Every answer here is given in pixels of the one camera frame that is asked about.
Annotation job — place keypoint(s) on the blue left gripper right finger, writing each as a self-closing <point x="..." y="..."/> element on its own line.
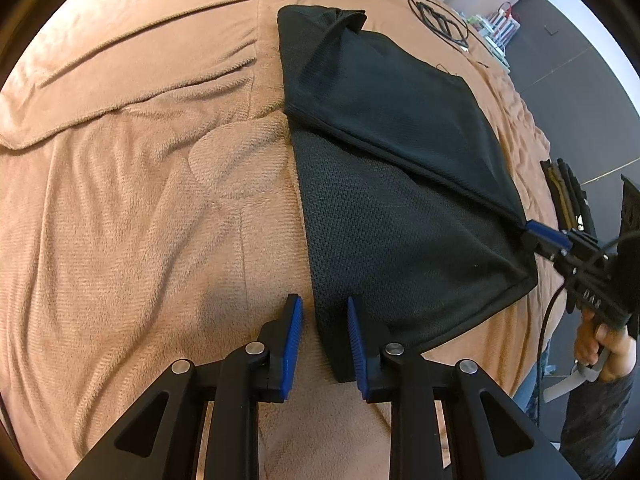
<point x="375" y="380"/>

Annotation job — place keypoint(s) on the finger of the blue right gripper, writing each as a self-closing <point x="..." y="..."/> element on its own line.
<point x="545" y="241"/>

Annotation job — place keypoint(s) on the black mesh sleeveless shirt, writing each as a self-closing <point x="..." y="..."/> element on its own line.
<point x="407" y="199"/>

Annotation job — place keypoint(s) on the stack of folded dark clothes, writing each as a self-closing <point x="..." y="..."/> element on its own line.
<point x="570" y="201"/>

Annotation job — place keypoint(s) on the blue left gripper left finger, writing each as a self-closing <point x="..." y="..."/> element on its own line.
<point x="281" y="338"/>

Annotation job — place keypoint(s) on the person right hand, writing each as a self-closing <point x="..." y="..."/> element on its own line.
<point x="593" y="338"/>

